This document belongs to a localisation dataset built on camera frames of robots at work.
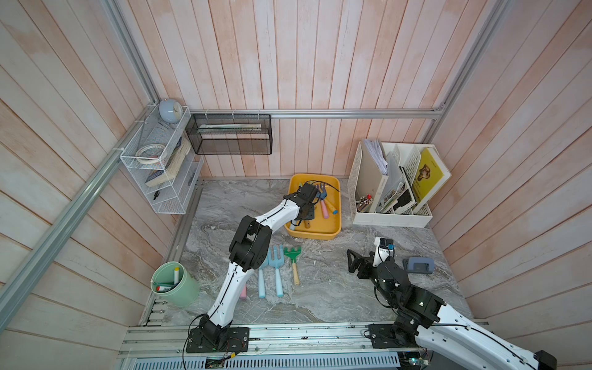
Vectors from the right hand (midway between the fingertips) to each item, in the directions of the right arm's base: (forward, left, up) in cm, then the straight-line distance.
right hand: (357, 251), depth 78 cm
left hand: (+23, +17, -12) cm, 31 cm away
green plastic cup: (-10, +64, -5) cm, 65 cm away
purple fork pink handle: (-12, +40, -12) cm, 44 cm away
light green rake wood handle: (+19, +17, -12) cm, 28 cm away
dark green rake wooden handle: (+5, +22, -13) cm, 27 cm away
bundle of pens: (+19, -6, +3) cm, 20 cm away
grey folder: (+30, -18, +3) cm, 35 cm away
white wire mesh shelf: (+15, +65, +17) cm, 69 cm away
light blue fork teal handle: (-11, +33, -12) cm, 37 cm away
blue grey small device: (+1, -27, -13) cm, 30 cm away
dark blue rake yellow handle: (+37, +8, -13) cm, 40 cm away
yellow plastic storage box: (+19, +11, -16) cm, 27 cm away
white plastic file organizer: (+21, -10, +14) cm, 27 cm away
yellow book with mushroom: (+32, -32, +7) cm, 46 cm away
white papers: (+36, -11, +15) cm, 40 cm away
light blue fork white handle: (+1, +29, -13) cm, 32 cm away
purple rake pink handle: (+28, +8, -12) cm, 31 cm away
